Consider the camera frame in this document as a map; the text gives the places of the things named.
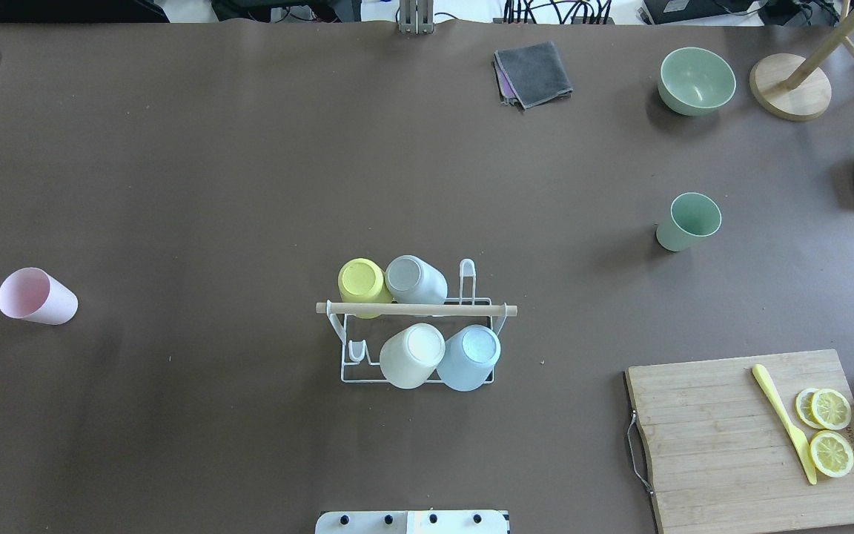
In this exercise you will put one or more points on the wooden mug tree stand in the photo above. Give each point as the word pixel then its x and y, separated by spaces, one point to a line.
pixel 795 88

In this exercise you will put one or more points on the aluminium frame post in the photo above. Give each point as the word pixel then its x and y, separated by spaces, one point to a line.
pixel 416 16

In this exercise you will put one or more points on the green plastic cup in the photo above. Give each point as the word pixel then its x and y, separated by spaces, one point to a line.
pixel 692 217

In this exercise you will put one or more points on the cream white cup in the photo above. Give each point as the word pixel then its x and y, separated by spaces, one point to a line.
pixel 407 359

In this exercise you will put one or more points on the yellow plastic knife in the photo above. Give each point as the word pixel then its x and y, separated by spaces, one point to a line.
pixel 797 436

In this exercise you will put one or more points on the green bowl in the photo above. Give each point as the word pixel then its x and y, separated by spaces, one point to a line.
pixel 694 82

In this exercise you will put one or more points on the pink folded cloth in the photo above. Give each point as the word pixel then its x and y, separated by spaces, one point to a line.
pixel 507 94

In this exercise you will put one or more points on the light blue cup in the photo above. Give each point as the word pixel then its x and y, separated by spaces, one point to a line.
pixel 470 356

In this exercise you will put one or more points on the wooden cutting board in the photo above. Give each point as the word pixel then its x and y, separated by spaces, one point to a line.
pixel 717 455

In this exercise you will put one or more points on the pink plastic cup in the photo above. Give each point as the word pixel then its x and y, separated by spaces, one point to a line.
pixel 31 294

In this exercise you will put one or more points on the grey folded cloth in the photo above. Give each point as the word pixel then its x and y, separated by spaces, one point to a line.
pixel 536 73

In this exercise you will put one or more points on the lemon slice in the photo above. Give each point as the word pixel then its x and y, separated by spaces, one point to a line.
pixel 802 404
pixel 831 453
pixel 830 409

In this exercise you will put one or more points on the white wire cup rack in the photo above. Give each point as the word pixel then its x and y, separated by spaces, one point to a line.
pixel 356 352

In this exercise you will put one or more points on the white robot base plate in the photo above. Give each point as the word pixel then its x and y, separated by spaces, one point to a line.
pixel 414 521

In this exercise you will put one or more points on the yellow cup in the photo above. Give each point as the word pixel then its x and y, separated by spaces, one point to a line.
pixel 361 280

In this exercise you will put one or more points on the grey cup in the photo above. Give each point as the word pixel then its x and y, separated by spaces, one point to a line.
pixel 410 280

